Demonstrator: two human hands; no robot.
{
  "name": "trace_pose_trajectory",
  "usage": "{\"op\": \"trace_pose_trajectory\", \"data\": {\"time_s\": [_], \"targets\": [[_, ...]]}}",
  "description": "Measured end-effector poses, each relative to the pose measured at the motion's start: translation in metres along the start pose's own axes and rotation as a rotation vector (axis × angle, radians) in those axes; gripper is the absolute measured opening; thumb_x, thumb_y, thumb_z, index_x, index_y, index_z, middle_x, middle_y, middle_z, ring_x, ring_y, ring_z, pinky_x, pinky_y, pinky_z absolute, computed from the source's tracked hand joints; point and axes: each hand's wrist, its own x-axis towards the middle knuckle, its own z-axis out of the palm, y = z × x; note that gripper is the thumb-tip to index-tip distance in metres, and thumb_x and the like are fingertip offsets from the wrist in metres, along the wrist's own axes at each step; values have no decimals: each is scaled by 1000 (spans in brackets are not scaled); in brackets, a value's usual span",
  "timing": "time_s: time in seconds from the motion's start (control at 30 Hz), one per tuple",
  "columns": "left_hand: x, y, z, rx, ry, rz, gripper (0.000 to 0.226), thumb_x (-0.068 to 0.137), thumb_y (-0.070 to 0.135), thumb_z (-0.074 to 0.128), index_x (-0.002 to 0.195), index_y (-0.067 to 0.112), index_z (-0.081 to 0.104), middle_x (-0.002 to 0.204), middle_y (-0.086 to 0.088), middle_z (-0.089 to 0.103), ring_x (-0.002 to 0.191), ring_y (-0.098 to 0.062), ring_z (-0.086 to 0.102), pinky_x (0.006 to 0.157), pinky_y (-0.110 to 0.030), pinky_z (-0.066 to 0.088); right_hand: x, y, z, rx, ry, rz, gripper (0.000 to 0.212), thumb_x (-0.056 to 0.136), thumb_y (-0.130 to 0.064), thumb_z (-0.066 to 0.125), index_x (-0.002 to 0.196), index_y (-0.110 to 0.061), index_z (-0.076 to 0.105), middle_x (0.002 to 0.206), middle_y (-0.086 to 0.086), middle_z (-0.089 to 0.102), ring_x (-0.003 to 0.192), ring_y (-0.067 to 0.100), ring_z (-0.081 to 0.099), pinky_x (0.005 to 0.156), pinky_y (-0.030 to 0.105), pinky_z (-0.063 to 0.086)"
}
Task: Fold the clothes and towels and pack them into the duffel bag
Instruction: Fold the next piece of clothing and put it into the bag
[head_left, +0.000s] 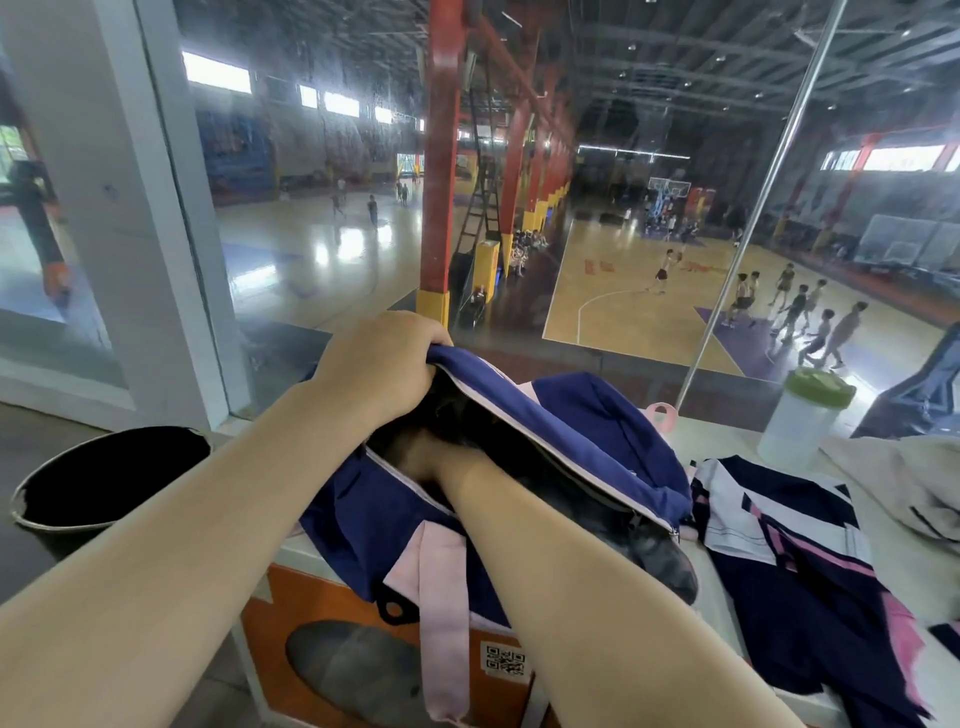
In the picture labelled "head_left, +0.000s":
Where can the person's right hand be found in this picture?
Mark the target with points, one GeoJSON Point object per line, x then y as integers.
{"type": "Point", "coordinates": [424, 457]}

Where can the person's left hand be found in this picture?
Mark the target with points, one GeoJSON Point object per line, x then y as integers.
{"type": "Point", "coordinates": [371, 367]}

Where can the person's left fingers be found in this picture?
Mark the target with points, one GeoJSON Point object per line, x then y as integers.
{"type": "Point", "coordinates": [433, 341]}

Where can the person's left forearm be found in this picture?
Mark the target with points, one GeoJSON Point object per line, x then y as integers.
{"type": "Point", "coordinates": [187, 540]}

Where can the person's right forearm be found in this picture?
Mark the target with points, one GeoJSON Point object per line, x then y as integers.
{"type": "Point", "coordinates": [592, 615]}

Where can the black ladder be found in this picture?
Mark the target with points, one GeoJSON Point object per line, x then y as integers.
{"type": "Point", "coordinates": [480, 202]}

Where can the red steel pillar yellow base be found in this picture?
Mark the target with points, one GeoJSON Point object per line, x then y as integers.
{"type": "Point", "coordinates": [439, 187]}

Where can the row of red pillars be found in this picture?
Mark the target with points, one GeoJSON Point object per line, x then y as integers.
{"type": "Point", "coordinates": [517, 172]}

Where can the pink loop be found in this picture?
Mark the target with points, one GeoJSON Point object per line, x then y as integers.
{"type": "Point", "coordinates": [664, 412]}

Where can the white basketball hoop stand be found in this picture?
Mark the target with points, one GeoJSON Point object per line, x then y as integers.
{"type": "Point", "coordinates": [667, 191]}

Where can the orange cabinet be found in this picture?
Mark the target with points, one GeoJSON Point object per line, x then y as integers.
{"type": "Point", "coordinates": [300, 607]}

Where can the white code sticker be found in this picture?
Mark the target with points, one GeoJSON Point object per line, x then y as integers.
{"type": "Point", "coordinates": [504, 660]}

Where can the black round bin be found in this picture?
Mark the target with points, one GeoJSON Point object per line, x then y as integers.
{"type": "Point", "coordinates": [105, 480]}

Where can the slanted metal pole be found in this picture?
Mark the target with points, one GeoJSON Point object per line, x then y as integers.
{"type": "Point", "coordinates": [764, 196]}

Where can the group of players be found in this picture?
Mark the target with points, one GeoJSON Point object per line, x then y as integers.
{"type": "Point", "coordinates": [795, 307]}

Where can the clear bottle green lid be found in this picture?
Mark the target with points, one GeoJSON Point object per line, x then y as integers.
{"type": "Point", "coordinates": [806, 424]}

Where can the black padded basketball stand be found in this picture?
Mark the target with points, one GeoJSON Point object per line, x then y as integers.
{"type": "Point", "coordinates": [34, 217]}

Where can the navy white pink jersey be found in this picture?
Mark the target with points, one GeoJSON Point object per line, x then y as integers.
{"type": "Point", "coordinates": [795, 570]}

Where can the clear basketball backboard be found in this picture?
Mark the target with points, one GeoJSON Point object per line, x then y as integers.
{"type": "Point", "coordinates": [904, 240]}

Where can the beige cloth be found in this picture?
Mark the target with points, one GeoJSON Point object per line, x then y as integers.
{"type": "Point", "coordinates": [900, 472]}

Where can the black basketball stand base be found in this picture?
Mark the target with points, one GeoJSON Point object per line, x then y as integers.
{"type": "Point", "coordinates": [919, 394]}

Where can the navy cloth piece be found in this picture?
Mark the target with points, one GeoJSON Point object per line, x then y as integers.
{"type": "Point", "coordinates": [947, 637]}

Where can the white window frame column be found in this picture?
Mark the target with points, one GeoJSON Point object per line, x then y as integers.
{"type": "Point", "coordinates": [112, 210]}

